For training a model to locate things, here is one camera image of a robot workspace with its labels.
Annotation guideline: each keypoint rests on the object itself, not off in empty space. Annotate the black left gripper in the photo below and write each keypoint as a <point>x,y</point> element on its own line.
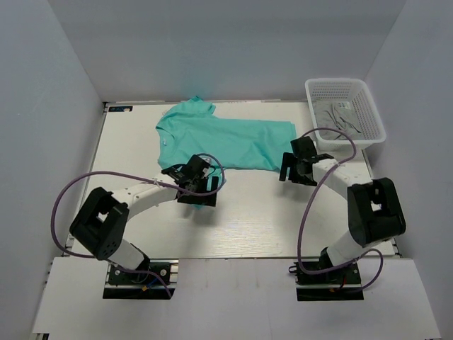
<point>204,200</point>

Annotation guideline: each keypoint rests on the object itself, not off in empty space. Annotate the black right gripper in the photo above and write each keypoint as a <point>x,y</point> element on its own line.
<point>287,162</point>

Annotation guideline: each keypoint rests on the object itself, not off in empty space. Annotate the teal green t-shirt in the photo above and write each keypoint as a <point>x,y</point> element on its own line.
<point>191,128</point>

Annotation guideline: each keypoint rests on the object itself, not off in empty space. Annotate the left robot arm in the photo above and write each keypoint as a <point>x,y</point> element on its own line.
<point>101,222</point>

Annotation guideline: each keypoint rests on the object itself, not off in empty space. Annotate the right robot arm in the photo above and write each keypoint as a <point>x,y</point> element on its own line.
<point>373,208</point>

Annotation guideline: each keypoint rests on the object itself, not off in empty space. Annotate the grey t-shirt in basket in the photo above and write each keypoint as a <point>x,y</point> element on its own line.
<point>337,115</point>

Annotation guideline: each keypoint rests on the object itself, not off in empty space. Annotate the white plastic laundry basket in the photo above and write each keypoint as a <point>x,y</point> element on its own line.
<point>356,92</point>

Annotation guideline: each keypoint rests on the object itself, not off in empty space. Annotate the dark label sticker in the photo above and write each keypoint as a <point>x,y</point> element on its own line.
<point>120,109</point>

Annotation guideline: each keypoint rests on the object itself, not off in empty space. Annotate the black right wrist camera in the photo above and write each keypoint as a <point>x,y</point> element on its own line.
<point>303,148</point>

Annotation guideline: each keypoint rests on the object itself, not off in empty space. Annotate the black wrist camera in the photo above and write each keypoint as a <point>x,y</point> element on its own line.
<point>303,148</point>
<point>196,164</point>

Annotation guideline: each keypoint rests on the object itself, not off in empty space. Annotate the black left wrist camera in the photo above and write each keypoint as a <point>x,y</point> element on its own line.
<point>196,164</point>

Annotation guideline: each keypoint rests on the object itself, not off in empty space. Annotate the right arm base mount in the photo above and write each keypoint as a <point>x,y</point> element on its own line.
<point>342,285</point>

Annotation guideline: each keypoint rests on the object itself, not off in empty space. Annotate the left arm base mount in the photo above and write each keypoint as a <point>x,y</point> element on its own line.
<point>120,285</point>

